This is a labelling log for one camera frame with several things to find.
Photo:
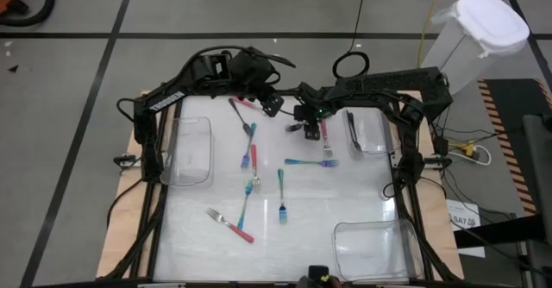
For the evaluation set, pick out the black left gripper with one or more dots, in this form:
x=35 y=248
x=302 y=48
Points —
x=272 y=104

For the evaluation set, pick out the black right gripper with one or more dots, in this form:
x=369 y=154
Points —
x=311 y=130

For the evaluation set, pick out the black fork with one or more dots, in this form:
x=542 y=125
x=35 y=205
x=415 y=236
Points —
x=237 y=113
x=353 y=128
x=292 y=127

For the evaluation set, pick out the iridescent blue-green fork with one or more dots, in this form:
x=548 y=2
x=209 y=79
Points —
x=243 y=210
x=302 y=162
x=280 y=189
x=250 y=141

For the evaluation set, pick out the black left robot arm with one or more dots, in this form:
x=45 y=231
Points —
x=166 y=100

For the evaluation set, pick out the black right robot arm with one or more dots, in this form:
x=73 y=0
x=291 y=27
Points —
x=409 y=133

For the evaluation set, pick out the clear plastic bin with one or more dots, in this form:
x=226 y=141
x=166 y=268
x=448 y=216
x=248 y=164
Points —
x=371 y=249
x=375 y=128
x=190 y=150

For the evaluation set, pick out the black computer case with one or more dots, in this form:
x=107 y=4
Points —
x=388 y=81

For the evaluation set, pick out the black yellow device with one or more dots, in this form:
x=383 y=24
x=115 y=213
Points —
x=317 y=273

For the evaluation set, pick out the yellow power connector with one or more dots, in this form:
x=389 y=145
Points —
x=468 y=149

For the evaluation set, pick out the white paper label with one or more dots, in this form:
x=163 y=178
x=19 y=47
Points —
x=461 y=208

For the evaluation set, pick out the wooden table board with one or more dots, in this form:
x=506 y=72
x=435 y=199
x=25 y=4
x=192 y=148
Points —
x=129 y=212

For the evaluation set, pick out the black yellow striped mat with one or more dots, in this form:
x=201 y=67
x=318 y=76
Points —
x=509 y=102

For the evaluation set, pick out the white lidded trash can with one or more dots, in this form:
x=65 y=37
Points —
x=487 y=20

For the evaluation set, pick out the black flat bar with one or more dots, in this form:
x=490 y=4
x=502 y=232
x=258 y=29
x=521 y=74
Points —
x=496 y=233

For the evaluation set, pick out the grey equipment housing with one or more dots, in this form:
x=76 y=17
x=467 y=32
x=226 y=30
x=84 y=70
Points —
x=539 y=171

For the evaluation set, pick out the black floor scrap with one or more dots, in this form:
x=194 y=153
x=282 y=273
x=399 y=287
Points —
x=14 y=68

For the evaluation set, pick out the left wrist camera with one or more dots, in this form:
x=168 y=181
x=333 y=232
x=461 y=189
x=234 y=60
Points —
x=252 y=68

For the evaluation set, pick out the black table frame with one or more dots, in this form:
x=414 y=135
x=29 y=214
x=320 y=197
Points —
x=152 y=249

